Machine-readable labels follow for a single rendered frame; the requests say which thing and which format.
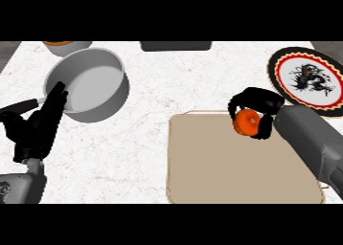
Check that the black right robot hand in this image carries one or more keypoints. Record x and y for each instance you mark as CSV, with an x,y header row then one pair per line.
x,y
261,99

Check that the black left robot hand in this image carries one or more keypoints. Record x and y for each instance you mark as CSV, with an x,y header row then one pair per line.
x,y
40,122

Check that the orange squash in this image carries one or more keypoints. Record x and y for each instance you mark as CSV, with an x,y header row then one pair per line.
x,y
246,122

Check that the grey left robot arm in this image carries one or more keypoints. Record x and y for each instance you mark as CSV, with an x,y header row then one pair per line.
x,y
16,186

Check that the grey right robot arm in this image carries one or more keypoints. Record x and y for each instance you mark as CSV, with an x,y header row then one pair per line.
x,y
320,145

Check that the black-rimmed dragon plate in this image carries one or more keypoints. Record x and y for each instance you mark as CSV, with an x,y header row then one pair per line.
x,y
311,80

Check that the beige tray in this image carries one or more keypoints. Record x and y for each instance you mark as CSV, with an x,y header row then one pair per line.
x,y
234,166

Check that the grey cup with orange contents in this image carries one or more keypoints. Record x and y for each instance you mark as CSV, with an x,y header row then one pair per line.
x,y
65,47

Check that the dark grey rectangular appliance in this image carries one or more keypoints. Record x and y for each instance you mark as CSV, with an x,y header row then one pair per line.
x,y
175,45

